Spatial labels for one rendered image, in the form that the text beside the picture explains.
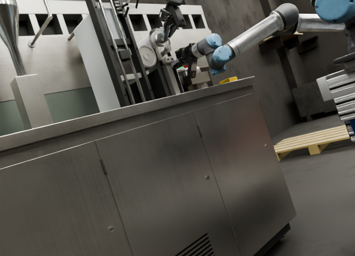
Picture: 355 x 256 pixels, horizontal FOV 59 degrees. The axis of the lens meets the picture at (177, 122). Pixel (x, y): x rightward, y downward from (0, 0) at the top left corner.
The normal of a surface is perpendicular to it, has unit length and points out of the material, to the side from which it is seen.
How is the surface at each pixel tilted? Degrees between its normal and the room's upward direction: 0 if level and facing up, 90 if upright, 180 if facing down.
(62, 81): 90
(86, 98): 90
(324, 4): 97
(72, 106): 90
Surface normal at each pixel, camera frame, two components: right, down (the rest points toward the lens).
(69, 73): 0.63, -0.22
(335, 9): -0.67, 0.34
